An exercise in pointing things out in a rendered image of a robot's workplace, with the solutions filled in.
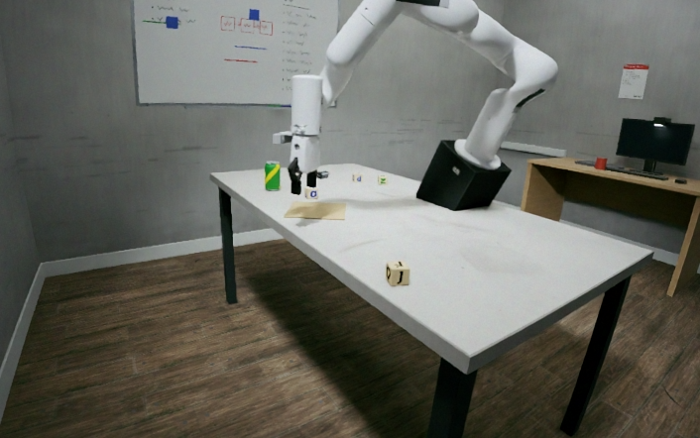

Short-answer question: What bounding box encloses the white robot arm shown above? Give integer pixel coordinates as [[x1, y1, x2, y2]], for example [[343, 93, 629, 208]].
[[273, 0, 558, 169]]

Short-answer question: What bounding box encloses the tan square mat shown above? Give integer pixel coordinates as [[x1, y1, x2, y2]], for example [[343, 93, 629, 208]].
[[284, 201, 346, 220]]

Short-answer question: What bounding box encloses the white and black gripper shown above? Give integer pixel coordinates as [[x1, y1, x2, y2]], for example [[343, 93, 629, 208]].
[[288, 134, 320, 195]]

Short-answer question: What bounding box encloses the green drink can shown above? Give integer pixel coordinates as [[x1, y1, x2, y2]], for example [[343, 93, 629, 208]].
[[265, 162, 281, 191]]

